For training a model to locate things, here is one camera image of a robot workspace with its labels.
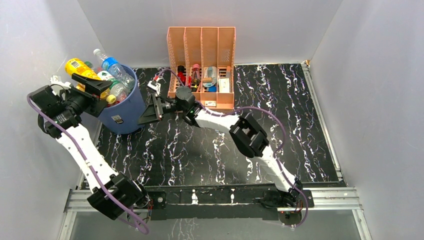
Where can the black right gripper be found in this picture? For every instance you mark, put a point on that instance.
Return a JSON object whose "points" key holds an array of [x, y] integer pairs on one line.
{"points": [[154, 111]]}

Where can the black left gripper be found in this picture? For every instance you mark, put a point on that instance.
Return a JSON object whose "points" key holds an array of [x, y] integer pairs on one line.
{"points": [[93, 88]]}

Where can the clear bottle blue label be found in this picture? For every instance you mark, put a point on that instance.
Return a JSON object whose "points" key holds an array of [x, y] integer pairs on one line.
{"points": [[111, 65]]}

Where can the yellow drink bottle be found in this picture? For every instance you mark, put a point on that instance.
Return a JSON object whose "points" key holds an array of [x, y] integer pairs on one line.
{"points": [[77, 66]]}

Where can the peach plastic desk organizer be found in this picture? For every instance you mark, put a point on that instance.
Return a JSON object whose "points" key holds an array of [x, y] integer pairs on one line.
{"points": [[204, 59]]}

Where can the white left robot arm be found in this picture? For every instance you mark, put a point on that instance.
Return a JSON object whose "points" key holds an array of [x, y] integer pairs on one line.
{"points": [[59, 106]]}

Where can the blue plastic bin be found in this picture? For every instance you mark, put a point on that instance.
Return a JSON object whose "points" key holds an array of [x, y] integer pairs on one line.
{"points": [[123, 118]]}

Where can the red black toy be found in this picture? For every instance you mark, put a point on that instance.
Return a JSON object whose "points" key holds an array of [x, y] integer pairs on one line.
{"points": [[181, 70]]}

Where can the small white card box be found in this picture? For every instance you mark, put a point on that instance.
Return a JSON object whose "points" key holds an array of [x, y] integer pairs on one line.
{"points": [[210, 103]]}

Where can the pink capped dark bottle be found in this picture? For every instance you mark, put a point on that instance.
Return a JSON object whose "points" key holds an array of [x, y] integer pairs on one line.
{"points": [[195, 78]]}

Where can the light blue tape dispenser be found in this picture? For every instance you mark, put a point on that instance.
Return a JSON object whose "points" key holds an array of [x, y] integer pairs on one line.
{"points": [[210, 76]]}

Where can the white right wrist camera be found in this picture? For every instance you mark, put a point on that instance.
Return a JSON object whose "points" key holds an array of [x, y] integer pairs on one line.
{"points": [[154, 87]]}

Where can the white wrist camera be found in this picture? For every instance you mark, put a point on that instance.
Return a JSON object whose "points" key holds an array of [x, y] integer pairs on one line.
{"points": [[55, 80], [154, 87]]}

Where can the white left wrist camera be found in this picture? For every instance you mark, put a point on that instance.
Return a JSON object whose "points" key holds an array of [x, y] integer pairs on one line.
{"points": [[55, 80]]}

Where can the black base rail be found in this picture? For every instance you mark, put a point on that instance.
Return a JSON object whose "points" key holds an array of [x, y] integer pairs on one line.
{"points": [[236, 201]]}

